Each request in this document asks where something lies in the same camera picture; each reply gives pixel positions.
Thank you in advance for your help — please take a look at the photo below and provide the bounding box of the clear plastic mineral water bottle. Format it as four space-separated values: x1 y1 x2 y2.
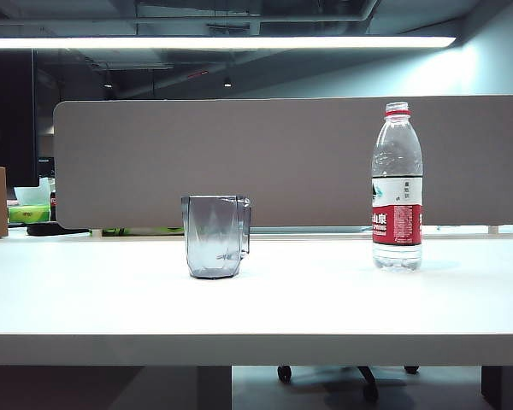
370 101 424 273

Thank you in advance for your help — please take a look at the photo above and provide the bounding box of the transparent grey faceted mug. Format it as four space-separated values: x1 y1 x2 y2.
180 194 253 281

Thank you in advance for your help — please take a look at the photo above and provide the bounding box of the grey-brown desk divider panel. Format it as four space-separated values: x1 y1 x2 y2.
52 94 513 230

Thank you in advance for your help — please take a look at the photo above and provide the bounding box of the green flat package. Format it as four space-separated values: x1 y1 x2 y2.
101 226 186 237

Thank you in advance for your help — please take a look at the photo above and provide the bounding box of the long ceiling light strip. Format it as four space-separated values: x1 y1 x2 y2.
0 35 458 50

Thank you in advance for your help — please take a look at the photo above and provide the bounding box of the black office chair base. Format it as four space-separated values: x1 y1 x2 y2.
276 365 421 402

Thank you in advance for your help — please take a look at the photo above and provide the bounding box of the black round object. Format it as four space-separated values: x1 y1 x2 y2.
26 221 91 237

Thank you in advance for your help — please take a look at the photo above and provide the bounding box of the green tissue box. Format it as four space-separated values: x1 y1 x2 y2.
7 177 56 225

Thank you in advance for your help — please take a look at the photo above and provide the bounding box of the dark monitor screen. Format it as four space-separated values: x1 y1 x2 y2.
0 48 40 188

